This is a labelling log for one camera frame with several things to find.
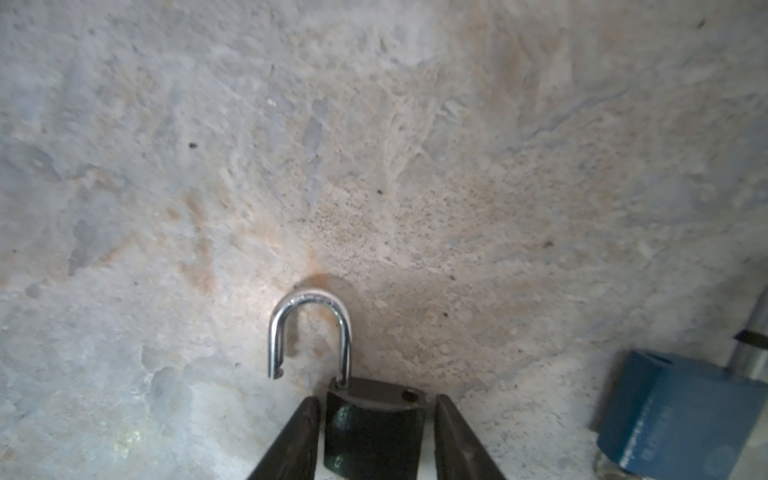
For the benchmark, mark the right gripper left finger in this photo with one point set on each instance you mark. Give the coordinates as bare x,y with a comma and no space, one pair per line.
293,454

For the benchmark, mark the black padlock with key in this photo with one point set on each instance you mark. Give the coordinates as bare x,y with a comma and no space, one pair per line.
373,429

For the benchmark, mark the right blue padlock with key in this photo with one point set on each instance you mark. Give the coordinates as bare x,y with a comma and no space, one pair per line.
674,417

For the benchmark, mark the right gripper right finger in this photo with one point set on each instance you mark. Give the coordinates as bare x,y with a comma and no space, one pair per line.
459,454

